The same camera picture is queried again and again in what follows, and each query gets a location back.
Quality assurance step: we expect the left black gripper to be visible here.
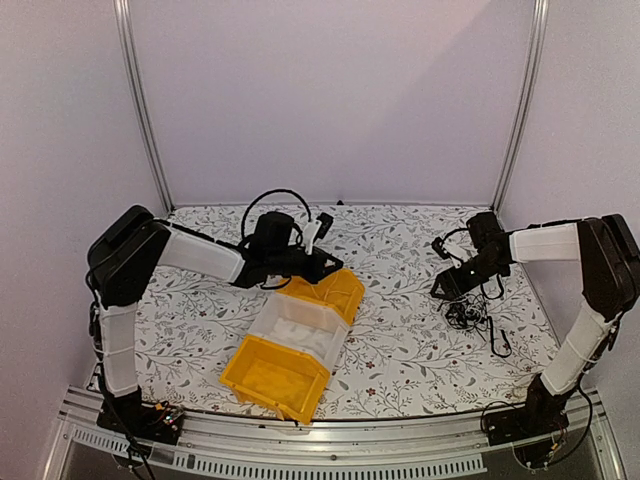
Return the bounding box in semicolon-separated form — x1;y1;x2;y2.
268;246;343;284

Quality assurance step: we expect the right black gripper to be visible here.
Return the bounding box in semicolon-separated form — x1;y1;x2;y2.
432;253;508;301

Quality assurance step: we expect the black cable bundle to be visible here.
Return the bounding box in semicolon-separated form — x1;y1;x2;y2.
437;292;494;341

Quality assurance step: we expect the thick black cable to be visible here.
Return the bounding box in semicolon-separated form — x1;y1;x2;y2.
487;314;514;358

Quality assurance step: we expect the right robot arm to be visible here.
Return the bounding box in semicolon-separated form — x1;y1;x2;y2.
430;212;639;443

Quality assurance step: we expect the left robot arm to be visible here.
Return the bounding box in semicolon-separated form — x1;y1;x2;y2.
85;205;343;434

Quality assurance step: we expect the far yellow plastic bin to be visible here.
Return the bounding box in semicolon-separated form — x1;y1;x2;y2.
278;268;365;325

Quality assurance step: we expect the yellow plastic bin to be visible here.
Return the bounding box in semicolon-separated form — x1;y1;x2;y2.
220;335;330;425
278;268;365;325

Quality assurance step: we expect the white translucent plastic bin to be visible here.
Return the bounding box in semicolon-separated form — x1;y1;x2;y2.
248;293;348;371

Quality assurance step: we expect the floral patterned table mat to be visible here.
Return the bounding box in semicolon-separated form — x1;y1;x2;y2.
124;205;558;420

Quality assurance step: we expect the near yellow plastic bin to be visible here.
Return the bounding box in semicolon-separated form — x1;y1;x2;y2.
220;335;330;425

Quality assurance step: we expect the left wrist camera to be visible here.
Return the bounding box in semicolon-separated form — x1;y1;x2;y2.
302;212;334;255

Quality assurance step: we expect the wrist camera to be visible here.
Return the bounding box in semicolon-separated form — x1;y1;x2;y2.
431;237;471;262
302;212;334;255

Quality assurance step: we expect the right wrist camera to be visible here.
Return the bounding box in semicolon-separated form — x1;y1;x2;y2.
431;237;471;262

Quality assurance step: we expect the front aluminium rail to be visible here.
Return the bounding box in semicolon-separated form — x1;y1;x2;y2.
43;387;627;479

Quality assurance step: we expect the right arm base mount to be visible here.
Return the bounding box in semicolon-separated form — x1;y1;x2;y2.
480;401;569;470

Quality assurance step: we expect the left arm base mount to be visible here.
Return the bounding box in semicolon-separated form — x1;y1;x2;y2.
97;399;184;445

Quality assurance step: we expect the right aluminium frame post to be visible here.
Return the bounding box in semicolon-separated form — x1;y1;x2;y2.
491;0;549;213

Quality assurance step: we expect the aluminium frame post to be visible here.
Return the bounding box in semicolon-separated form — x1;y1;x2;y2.
491;0;549;213
113;0;175;213

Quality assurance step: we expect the left aluminium frame post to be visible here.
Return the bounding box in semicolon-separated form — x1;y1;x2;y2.
113;0;175;213

